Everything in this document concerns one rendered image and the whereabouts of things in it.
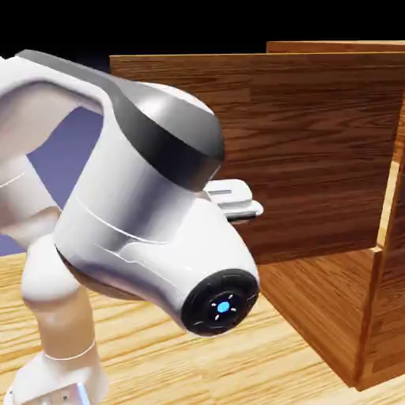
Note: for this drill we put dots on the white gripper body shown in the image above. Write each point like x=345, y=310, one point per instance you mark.
x=235, y=197

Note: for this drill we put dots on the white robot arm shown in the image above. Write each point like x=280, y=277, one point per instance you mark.
x=126, y=205

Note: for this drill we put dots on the large wooden cabinet door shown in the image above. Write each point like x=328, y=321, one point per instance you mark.
x=316, y=126

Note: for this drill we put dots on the small wooden cabinet door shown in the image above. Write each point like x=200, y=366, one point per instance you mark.
x=316, y=303

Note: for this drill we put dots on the wooden cabinet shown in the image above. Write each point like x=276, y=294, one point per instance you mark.
x=390, y=316

